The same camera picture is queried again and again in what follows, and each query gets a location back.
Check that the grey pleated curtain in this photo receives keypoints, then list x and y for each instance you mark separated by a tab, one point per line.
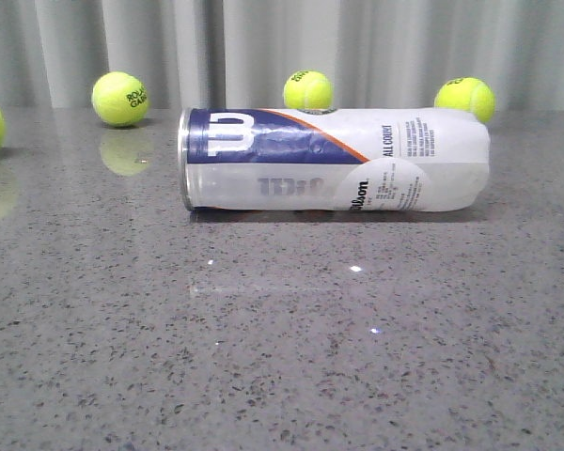
240	53

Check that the yellow tennis ball Roland Garros print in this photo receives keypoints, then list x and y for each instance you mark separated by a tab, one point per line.
120	99

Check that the centre yellow tennis ball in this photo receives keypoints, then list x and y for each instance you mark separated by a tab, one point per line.
308	89

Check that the clear Wilson tennis ball can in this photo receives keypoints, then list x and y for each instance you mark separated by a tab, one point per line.
427	159

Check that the right yellow tennis ball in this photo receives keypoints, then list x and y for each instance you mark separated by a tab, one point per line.
467	94

